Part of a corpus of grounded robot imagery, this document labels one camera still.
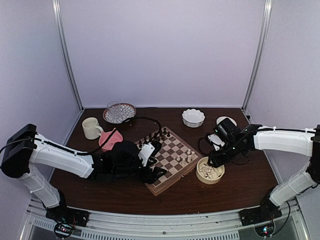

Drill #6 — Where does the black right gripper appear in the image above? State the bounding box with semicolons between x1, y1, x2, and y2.
208;140;240;169

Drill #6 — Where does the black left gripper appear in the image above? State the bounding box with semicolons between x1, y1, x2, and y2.
113;158;167;185

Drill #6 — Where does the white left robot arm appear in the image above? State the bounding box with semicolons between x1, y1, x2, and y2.
0;124;167;222

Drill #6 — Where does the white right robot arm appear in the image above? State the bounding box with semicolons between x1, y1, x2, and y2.
207;117;320;221

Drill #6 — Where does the wooden chess board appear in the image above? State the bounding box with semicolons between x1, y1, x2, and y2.
146;127;202;196

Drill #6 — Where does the pink cat ear bowl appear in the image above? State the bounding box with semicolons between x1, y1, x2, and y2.
98;130;123;152

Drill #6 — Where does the plain white round bowl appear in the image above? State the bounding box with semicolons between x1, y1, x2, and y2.
216;115;238;125

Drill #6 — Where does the white ribbed mug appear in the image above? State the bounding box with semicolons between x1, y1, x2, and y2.
82;117;104;140

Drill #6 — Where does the cream cat ear bowl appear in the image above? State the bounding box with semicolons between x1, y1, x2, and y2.
196;157;225;185

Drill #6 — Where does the white scalloped bowl black rim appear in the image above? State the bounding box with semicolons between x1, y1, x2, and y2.
181;108;206;128

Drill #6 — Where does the patterned ceramic plate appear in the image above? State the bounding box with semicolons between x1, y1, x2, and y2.
102;101;137;124

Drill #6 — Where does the clear drinking glass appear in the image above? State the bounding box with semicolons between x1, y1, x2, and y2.
107;100;122;122

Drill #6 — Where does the aluminium front rail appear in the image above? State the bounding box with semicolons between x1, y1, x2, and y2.
18;197;311;240

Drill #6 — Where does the aluminium frame post right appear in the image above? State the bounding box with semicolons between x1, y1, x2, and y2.
241;0;273;113

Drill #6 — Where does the aluminium frame post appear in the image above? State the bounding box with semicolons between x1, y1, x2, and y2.
52;0;84;112
241;0;273;113

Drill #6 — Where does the aluminium frame post left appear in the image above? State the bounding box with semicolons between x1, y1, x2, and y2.
52;0;84;112

